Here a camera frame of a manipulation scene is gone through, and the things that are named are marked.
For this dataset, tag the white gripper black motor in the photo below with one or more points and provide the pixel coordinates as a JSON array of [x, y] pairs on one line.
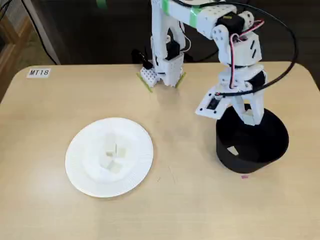
[[250, 86]]

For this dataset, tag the black pot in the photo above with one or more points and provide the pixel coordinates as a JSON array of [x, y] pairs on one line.
[[250, 165]]

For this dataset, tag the white paper plate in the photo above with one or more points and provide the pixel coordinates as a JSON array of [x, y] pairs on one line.
[[82, 175]]

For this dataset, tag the small pink tape piece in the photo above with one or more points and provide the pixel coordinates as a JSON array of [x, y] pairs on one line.
[[244, 177]]

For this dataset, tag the green tape strip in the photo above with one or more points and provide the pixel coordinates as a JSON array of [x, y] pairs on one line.
[[145, 83], [180, 81]]

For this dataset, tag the white MT18 label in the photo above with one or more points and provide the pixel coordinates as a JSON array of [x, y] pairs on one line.
[[39, 72]]

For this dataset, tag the white metal leg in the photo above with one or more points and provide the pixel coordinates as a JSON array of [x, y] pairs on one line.
[[43, 30]]

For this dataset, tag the green tape piece on wall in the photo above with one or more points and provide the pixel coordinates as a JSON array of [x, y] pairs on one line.
[[102, 3]]

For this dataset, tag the wooden furniture frame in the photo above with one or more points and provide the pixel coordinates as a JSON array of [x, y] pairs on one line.
[[23, 35]]

